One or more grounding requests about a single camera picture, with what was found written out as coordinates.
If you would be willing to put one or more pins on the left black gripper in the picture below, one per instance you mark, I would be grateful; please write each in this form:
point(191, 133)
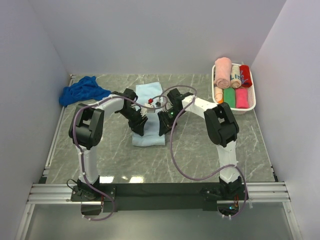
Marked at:
point(137, 126)

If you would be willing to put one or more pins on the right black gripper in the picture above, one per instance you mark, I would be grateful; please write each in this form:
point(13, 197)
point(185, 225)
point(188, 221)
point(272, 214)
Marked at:
point(166, 125)

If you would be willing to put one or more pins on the light blue towel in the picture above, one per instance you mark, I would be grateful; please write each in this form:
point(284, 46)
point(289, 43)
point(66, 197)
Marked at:
point(151, 137)

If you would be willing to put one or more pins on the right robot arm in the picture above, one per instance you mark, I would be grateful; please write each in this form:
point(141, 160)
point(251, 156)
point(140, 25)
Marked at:
point(222, 129)

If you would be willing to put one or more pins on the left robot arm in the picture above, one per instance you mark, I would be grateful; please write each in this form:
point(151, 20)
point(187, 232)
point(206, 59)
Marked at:
point(86, 131)

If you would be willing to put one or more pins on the cream orange rolled towel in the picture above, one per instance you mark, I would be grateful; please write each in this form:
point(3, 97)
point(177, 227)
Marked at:
point(218, 94)

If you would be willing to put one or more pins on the dark blue crumpled towel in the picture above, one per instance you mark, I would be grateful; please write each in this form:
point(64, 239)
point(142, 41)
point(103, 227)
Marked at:
point(85, 89)

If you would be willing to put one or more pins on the green rolled towel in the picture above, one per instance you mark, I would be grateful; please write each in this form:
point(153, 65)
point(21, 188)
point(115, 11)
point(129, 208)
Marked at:
point(229, 97)

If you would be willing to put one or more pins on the pink rolled towel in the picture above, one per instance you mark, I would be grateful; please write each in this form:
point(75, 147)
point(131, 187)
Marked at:
point(223, 68)

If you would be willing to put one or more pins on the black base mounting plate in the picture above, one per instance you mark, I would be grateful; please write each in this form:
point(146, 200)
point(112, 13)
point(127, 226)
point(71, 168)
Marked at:
point(155, 196)

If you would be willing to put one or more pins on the magenta rolled towel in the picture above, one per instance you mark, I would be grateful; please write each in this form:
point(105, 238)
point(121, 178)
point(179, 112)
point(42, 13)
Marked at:
point(241, 98)

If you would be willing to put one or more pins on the beige rolled towel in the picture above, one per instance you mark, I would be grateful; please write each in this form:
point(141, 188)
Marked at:
point(235, 77)

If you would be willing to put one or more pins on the red rolled towel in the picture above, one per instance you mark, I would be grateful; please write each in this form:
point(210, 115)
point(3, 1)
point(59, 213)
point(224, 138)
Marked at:
point(245, 75)

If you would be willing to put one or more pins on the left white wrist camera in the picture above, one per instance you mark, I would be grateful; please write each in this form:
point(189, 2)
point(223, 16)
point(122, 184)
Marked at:
point(147, 108)

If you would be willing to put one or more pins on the aluminium rail frame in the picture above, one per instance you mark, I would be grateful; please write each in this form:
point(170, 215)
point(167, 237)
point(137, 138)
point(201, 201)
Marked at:
point(258, 192)

